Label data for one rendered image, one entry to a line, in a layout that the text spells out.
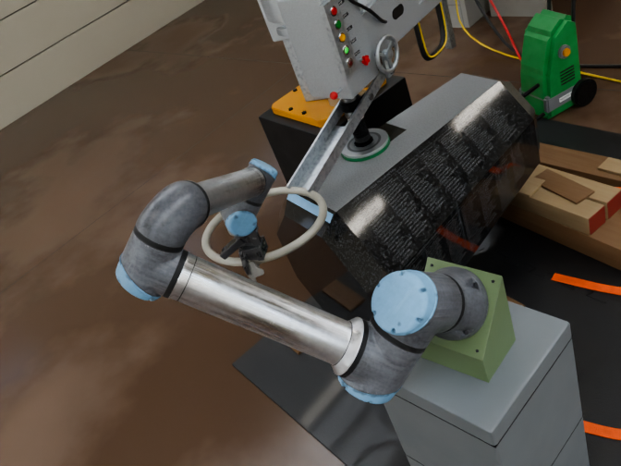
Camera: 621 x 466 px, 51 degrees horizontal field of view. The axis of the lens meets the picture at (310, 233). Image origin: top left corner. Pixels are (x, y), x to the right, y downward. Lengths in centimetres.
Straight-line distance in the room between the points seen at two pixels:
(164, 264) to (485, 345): 81
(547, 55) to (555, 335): 254
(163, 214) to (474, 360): 85
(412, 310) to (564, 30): 287
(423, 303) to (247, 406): 179
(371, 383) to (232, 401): 168
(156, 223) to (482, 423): 92
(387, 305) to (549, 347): 50
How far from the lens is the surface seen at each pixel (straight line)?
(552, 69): 415
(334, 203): 256
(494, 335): 172
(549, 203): 323
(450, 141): 280
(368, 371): 156
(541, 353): 181
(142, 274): 145
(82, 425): 361
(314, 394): 301
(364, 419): 285
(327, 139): 271
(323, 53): 253
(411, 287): 149
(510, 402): 173
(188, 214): 143
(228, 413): 316
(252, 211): 196
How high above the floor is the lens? 225
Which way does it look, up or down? 35 degrees down
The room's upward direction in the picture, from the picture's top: 23 degrees counter-clockwise
